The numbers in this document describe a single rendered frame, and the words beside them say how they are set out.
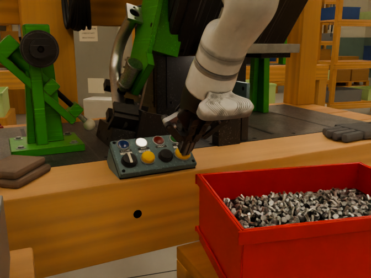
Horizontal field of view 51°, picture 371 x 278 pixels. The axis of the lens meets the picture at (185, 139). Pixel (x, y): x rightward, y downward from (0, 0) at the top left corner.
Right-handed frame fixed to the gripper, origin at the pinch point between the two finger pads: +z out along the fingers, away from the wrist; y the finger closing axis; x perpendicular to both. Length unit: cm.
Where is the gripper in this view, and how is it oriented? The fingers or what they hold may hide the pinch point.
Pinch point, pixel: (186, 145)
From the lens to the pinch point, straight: 72.2
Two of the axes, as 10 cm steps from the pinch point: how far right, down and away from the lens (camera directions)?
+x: 3.5, 7.4, -5.8
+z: -2.5, 6.7, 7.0
